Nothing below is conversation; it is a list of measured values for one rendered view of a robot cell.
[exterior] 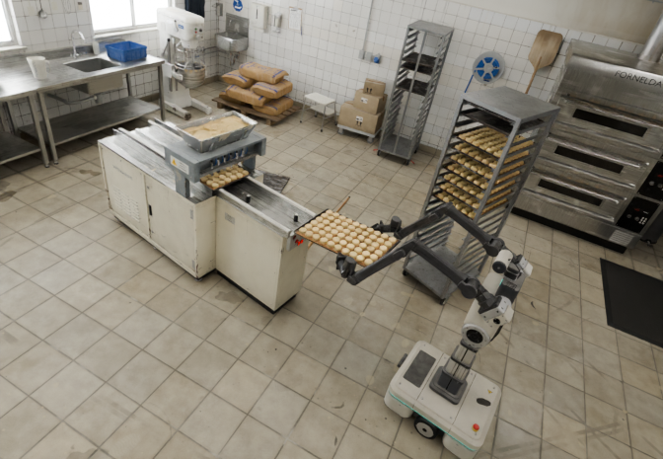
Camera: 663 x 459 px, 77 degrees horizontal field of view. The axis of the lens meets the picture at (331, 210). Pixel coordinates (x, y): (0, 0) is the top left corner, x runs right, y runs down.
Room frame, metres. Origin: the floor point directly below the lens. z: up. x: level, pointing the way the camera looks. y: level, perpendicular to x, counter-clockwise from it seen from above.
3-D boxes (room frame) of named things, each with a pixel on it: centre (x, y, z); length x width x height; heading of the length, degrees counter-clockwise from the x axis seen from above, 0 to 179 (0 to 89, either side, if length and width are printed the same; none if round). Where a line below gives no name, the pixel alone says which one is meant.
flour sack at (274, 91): (6.38, 1.25, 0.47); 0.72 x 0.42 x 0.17; 165
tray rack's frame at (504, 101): (3.14, -1.16, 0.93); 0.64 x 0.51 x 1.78; 137
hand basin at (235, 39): (7.17, 2.12, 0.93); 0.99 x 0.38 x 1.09; 70
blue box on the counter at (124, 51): (5.25, 2.93, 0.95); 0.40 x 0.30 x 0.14; 163
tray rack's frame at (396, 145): (5.82, -0.81, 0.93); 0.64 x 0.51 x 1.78; 163
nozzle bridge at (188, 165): (2.85, 0.95, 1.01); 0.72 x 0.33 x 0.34; 150
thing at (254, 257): (2.60, 0.51, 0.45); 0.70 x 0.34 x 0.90; 60
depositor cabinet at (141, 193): (3.09, 1.36, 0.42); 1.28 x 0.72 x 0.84; 60
